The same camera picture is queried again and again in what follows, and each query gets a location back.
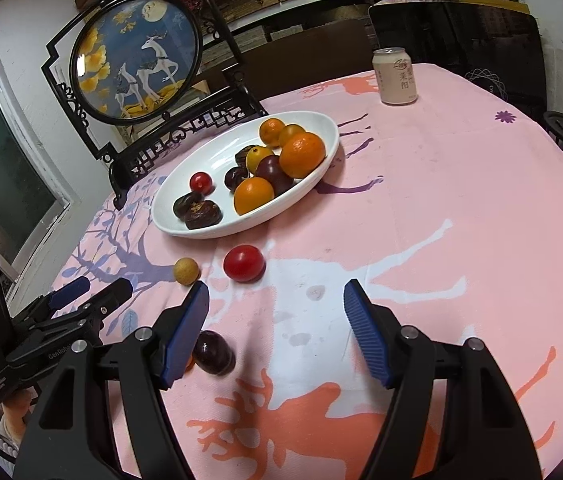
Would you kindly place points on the dark purple plum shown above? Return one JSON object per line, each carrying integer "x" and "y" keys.
{"x": 216, "y": 352}

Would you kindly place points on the large red plum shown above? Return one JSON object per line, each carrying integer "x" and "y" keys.
{"x": 275, "y": 170}

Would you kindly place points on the large mandarin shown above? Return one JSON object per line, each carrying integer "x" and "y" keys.
{"x": 302, "y": 155}

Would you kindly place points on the brown wrinkled fruit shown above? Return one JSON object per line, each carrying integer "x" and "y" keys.
{"x": 184, "y": 202}

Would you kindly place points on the pale pink drink can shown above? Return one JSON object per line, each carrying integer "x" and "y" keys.
{"x": 395, "y": 77}

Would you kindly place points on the pink printed tablecloth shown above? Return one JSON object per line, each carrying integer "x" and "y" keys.
{"x": 436, "y": 210}

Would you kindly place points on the red cherry tomato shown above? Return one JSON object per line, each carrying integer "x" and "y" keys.
{"x": 201, "y": 182}
{"x": 244, "y": 263}

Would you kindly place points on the tan longan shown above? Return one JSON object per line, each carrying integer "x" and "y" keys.
{"x": 186, "y": 271}

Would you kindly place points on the white oval plate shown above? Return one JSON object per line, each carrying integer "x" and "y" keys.
{"x": 181, "y": 160}

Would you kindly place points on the black chair back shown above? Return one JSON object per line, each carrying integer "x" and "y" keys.
{"x": 456, "y": 40}

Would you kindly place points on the person's left hand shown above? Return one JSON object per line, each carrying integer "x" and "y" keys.
{"x": 16, "y": 407}

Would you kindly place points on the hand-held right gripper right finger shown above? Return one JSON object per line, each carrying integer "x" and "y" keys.
{"x": 369, "y": 335}

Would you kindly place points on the brown wooden panel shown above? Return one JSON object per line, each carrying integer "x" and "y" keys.
{"x": 321, "y": 55}

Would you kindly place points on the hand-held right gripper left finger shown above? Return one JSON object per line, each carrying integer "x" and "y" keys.
{"x": 186, "y": 330}

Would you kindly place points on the small yellow-green fruit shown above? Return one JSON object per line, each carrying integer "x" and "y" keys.
{"x": 257, "y": 156}

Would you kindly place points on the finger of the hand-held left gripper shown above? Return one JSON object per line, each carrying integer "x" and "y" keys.
{"x": 106, "y": 296}
{"x": 69, "y": 292}

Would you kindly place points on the round deer screen black frame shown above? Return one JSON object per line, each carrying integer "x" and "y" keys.
{"x": 136, "y": 55}

